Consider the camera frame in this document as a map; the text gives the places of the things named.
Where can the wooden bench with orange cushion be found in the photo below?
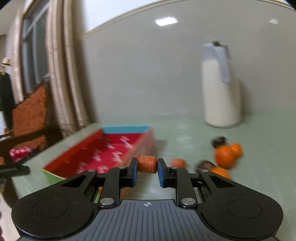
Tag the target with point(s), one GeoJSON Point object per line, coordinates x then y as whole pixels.
{"type": "Point", "coordinates": [34, 126]}

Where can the small orange chunk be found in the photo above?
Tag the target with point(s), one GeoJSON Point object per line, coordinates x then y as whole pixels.
{"type": "Point", "coordinates": [181, 163]}

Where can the window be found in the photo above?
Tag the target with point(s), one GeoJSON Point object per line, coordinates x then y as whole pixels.
{"type": "Point", "coordinates": [33, 45]}

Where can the colourful cardboard tray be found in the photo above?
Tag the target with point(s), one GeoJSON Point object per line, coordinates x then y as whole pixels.
{"type": "Point", "coordinates": [102, 150]}

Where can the dark round fruit far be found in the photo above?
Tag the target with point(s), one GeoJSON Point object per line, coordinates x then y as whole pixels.
{"type": "Point", "coordinates": [218, 141]}

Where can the black jacket hanging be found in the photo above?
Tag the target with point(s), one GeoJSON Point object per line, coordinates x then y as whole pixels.
{"type": "Point", "coordinates": [7, 99]}

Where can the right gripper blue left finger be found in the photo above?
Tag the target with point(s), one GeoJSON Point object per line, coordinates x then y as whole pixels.
{"type": "Point", "coordinates": [113, 181]}

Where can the orange tangerine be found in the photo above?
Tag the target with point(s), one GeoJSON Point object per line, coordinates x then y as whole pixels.
{"type": "Point", "coordinates": [225, 156]}
{"type": "Point", "coordinates": [220, 171]}
{"type": "Point", "coordinates": [236, 149]}

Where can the dark round fruit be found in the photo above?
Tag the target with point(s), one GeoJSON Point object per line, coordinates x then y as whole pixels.
{"type": "Point", "coordinates": [204, 166]}
{"type": "Point", "coordinates": [218, 141]}

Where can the straw hat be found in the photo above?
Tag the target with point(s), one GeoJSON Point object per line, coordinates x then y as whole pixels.
{"type": "Point", "coordinates": [6, 62]}

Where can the red checked cloth bundle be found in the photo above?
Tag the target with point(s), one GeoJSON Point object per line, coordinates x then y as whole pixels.
{"type": "Point", "coordinates": [18, 154]}

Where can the orange carrot-like chunk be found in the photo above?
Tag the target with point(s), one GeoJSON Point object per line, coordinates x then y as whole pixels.
{"type": "Point", "coordinates": [147, 164]}

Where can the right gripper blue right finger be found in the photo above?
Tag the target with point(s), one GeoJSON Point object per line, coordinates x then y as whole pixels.
{"type": "Point", "coordinates": [181, 180]}

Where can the white thermos jug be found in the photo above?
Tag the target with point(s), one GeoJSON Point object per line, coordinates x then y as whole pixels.
{"type": "Point", "coordinates": [220, 87]}

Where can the dark round fruit near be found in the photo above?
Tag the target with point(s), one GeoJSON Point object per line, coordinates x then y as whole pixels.
{"type": "Point", "coordinates": [204, 166]}

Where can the beige curtain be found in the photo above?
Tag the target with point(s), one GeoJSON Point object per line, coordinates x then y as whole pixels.
{"type": "Point", "coordinates": [68, 101]}

